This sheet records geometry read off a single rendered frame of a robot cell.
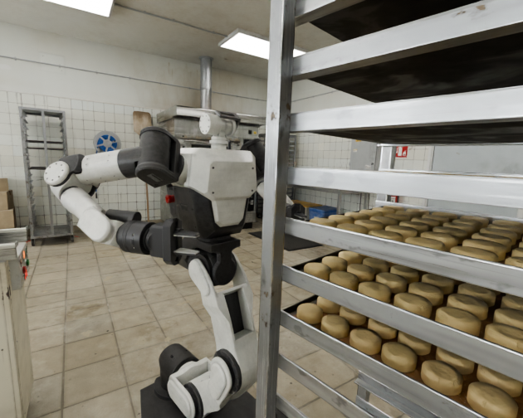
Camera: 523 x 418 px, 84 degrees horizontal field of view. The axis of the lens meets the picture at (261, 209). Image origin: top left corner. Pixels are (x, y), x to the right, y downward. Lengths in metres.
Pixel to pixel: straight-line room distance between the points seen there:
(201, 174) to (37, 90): 4.87
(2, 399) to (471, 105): 1.78
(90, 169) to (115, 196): 4.66
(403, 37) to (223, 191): 0.67
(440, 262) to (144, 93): 5.60
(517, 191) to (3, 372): 1.70
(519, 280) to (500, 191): 0.09
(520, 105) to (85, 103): 5.52
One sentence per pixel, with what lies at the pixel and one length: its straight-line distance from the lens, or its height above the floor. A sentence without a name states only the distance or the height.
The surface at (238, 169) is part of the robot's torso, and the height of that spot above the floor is 1.22.
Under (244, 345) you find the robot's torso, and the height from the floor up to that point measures 0.64.
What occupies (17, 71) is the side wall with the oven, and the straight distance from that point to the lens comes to 5.73.
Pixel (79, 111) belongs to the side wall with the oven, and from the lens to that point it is 5.63.
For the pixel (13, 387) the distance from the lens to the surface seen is 1.73.
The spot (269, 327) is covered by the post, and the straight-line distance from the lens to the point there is 0.58.
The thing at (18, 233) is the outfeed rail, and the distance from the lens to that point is 1.78.
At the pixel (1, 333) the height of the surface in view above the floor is 0.55.
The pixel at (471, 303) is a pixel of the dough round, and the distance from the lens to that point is 0.54.
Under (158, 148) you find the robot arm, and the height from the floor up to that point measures 1.28.
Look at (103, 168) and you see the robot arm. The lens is 0.98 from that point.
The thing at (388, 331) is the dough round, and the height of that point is 0.97.
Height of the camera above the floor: 1.25
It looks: 9 degrees down
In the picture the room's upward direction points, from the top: 2 degrees clockwise
